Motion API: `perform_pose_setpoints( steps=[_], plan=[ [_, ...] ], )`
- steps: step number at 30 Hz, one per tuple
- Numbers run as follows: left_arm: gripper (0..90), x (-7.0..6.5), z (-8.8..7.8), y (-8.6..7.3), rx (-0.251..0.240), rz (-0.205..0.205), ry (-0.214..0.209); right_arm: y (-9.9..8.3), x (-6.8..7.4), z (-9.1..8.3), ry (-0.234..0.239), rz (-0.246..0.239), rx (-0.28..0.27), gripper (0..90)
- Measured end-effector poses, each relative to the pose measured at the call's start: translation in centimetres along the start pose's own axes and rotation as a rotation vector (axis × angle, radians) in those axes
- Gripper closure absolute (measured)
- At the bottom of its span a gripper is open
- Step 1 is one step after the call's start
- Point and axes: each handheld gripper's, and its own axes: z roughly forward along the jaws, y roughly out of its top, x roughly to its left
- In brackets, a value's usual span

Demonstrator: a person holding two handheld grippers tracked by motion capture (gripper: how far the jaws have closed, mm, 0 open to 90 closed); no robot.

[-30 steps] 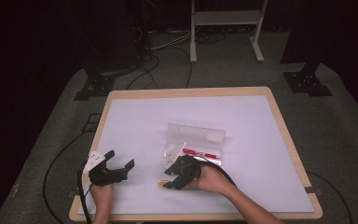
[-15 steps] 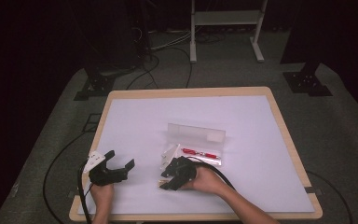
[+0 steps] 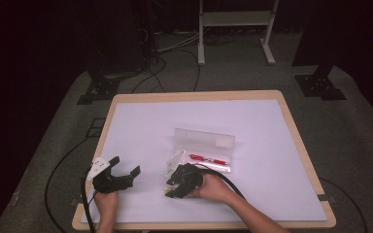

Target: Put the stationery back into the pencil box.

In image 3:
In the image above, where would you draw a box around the white pen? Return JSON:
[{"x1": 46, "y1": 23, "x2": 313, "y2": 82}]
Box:
[{"x1": 190, "y1": 161, "x2": 231, "y2": 173}]

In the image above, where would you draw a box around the bundle of floor cables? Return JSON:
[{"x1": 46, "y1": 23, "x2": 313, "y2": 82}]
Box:
[{"x1": 130, "y1": 27, "x2": 237, "y2": 95}]

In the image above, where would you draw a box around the white metal stand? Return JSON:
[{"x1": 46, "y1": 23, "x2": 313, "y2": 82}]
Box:
[{"x1": 197, "y1": 0, "x2": 280, "y2": 67}]

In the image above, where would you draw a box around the black stand with square base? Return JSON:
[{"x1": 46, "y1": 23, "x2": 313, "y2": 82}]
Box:
[{"x1": 292, "y1": 61, "x2": 348, "y2": 101}]

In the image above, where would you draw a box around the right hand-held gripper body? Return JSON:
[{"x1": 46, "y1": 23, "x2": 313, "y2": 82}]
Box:
[{"x1": 165, "y1": 150, "x2": 205, "y2": 196}]

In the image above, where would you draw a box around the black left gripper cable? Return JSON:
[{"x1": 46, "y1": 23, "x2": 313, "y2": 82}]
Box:
[{"x1": 80, "y1": 168, "x2": 97, "y2": 233}]

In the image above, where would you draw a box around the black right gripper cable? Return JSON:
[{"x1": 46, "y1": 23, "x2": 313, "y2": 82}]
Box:
[{"x1": 195, "y1": 163, "x2": 369, "y2": 233}]

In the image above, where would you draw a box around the black floor cable loop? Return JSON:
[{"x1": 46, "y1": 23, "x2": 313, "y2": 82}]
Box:
[{"x1": 44, "y1": 136, "x2": 93, "y2": 233}]

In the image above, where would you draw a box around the red pen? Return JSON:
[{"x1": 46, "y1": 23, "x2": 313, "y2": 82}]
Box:
[{"x1": 188, "y1": 153, "x2": 230, "y2": 166}]

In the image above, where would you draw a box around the clear plastic pencil case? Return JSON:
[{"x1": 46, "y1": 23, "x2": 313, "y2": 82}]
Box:
[{"x1": 166, "y1": 127, "x2": 236, "y2": 175}]

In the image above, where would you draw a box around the white table mat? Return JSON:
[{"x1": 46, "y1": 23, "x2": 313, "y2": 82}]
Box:
[{"x1": 81, "y1": 98, "x2": 328, "y2": 224}]

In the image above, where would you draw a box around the black stand with flat base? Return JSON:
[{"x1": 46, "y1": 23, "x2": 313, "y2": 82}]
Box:
[{"x1": 76, "y1": 48, "x2": 128, "y2": 106}]

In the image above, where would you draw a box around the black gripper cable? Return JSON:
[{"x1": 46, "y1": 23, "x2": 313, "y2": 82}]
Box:
[
  {"x1": 80, "y1": 168, "x2": 97, "y2": 233},
  {"x1": 195, "y1": 163, "x2": 369, "y2": 233}
]

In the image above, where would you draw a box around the person's right hand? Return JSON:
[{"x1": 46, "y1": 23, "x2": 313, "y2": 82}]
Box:
[{"x1": 186, "y1": 174, "x2": 241, "y2": 204}]

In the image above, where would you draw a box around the person's left hand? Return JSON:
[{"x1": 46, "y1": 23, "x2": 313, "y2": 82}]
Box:
[{"x1": 92, "y1": 189, "x2": 120, "y2": 226}]

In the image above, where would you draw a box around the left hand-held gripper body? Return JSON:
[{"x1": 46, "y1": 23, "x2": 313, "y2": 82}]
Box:
[{"x1": 86, "y1": 156, "x2": 134, "y2": 194}]

